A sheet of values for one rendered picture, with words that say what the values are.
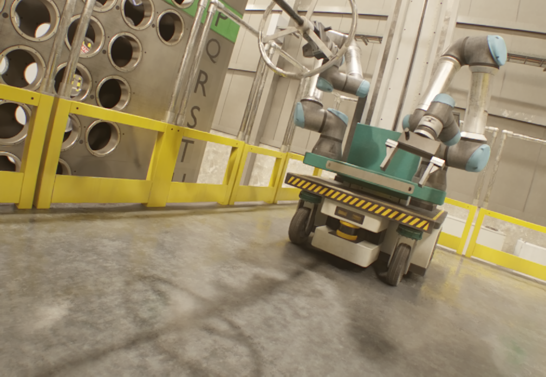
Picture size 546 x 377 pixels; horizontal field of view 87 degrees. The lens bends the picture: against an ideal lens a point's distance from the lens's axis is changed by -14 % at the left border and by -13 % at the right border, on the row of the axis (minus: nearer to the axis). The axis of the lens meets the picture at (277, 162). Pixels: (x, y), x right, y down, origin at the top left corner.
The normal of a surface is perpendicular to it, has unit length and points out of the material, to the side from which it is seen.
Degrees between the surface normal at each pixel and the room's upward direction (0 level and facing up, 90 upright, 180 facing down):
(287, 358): 0
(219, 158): 90
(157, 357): 0
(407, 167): 90
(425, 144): 67
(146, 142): 90
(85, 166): 90
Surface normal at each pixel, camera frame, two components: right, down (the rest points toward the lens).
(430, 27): -0.51, -0.09
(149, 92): 0.83, 0.26
